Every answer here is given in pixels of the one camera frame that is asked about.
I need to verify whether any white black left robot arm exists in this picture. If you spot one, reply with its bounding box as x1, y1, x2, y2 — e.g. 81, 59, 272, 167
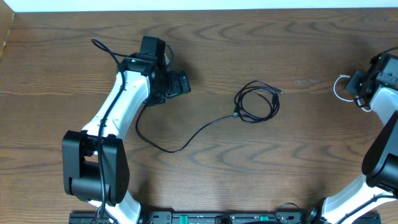
62, 57, 190, 223

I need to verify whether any black left camera cable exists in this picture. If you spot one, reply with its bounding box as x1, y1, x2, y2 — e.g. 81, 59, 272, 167
90, 37, 133, 222

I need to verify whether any white USB cable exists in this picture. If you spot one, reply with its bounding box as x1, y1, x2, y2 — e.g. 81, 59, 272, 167
333, 74, 373, 113

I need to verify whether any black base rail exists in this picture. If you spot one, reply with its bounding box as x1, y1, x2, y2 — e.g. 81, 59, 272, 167
68, 211, 382, 224

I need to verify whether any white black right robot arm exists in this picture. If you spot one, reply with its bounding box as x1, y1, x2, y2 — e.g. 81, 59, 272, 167
311, 83, 397, 223

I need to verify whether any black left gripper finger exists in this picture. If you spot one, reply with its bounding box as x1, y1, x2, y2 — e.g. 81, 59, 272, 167
178, 70, 191, 93
167, 72, 183, 98

